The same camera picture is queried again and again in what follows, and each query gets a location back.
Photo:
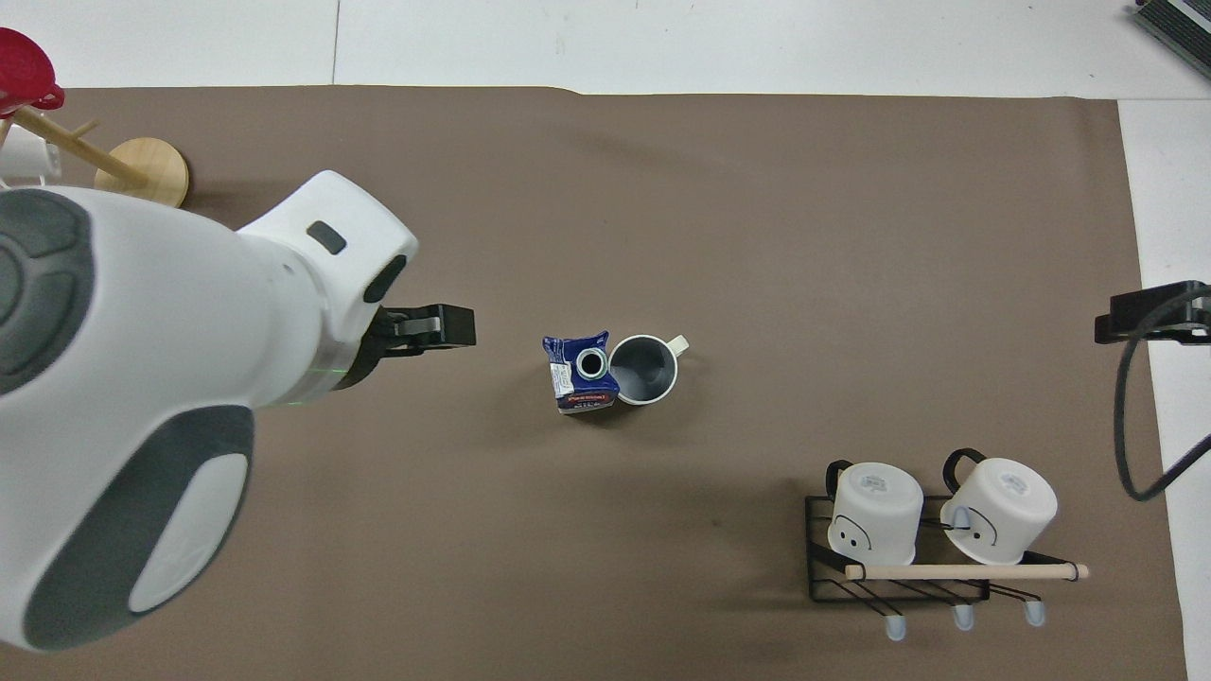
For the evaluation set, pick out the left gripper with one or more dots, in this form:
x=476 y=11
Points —
x=372 y=352

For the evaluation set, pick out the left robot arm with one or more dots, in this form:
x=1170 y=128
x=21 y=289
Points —
x=161 y=340

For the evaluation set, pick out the blue milk carton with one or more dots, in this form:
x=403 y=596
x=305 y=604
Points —
x=579 y=388

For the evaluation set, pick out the grey white cup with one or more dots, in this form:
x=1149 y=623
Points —
x=643 y=371

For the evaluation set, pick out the red cup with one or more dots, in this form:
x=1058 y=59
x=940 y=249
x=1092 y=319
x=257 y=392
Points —
x=21 y=68

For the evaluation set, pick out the wooden mug tree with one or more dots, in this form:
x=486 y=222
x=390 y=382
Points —
x=151 y=168

